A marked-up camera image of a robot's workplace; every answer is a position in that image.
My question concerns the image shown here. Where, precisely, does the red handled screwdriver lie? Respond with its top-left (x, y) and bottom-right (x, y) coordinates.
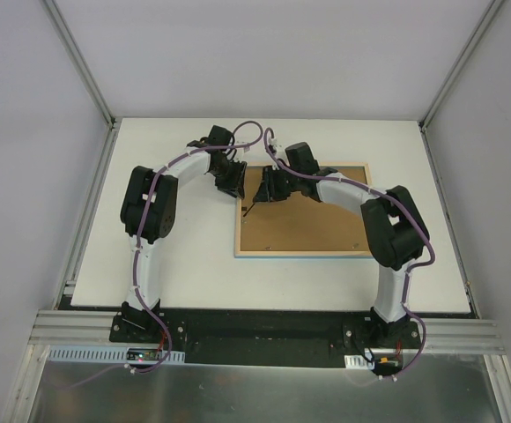
top-left (242, 203), bottom-right (257, 218)

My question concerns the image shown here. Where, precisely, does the blue wooden picture frame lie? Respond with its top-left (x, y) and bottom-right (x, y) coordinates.
top-left (234, 162), bottom-right (372, 258)

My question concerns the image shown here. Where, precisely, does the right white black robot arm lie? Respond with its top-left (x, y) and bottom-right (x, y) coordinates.
top-left (254, 139), bottom-right (435, 348)

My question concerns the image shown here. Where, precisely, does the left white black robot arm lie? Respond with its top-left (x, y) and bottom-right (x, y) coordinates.
top-left (109, 125), bottom-right (247, 343)

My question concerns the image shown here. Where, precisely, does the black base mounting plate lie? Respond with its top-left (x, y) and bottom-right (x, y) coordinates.
top-left (109, 308), bottom-right (420, 368)

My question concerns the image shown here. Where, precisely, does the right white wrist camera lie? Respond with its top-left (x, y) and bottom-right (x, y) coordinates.
top-left (267, 137), bottom-right (283, 155)

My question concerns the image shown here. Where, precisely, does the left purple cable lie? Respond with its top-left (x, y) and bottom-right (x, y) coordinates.
top-left (52, 119), bottom-right (265, 390)

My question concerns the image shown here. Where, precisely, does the right white slotted cable duct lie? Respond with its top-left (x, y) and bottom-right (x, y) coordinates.
top-left (344, 355), bottom-right (374, 371)

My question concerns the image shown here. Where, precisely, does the white slotted cable duct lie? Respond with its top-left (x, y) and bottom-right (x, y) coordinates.
top-left (48, 345), bottom-right (166, 366)
top-left (344, 355), bottom-right (374, 371)

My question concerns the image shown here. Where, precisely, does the left white slotted cable duct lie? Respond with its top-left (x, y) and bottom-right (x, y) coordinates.
top-left (48, 345), bottom-right (166, 366)

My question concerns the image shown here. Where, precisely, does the aluminium front rail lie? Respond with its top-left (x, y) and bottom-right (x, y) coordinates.
top-left (28, 310), bottom-right (506, 355)

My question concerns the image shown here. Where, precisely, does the left aluminium corner post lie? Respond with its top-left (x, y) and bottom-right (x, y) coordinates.
top-left (41, 0), bottom-right (115, 128)

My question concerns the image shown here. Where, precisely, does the aluminium corner post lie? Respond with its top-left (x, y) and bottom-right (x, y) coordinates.
top-left (41, 0), bottom-right (115, 128)
top-left (418, 0), bottom-right (507, 133)

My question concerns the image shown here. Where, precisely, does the right aluminium corner post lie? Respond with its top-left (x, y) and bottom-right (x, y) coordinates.
top-left (418, 0), bottom-right (507, 133)

